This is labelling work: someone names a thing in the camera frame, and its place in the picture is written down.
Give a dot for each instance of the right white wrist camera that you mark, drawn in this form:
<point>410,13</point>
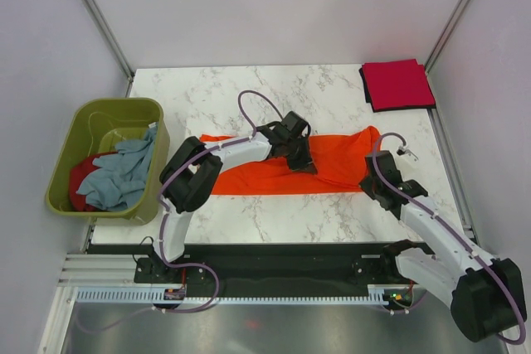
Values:
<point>405,151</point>

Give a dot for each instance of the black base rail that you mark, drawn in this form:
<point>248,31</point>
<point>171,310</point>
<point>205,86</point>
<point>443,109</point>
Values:
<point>315,269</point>

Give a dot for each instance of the orange t shirt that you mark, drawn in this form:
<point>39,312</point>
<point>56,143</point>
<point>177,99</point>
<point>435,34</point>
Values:
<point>339,160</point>

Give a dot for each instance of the light blue t shirt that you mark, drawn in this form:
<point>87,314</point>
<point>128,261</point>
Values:
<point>120,181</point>

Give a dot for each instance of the right aluminium frame post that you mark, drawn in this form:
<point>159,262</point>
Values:
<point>451,24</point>

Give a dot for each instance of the left aluminium frame post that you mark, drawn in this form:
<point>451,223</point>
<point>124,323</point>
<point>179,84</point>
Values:
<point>109,38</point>

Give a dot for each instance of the aluminium frame post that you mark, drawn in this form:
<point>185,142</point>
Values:
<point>451,24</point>
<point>109,38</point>

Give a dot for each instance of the white slotted cable duct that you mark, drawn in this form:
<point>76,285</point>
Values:
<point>160,295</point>

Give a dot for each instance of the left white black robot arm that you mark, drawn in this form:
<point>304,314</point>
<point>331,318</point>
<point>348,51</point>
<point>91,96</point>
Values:
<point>189,178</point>

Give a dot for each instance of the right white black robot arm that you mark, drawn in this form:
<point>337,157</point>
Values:
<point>484,294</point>

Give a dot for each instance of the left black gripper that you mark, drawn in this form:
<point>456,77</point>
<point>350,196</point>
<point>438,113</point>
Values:
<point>305,163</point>

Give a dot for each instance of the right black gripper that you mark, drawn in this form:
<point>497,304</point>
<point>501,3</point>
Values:
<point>365,184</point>

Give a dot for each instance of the olive green plastic bin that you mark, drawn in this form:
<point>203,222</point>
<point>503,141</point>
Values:
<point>96,127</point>

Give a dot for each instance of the dark red t shirt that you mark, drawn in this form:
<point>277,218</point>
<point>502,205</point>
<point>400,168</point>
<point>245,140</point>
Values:
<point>77,175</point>

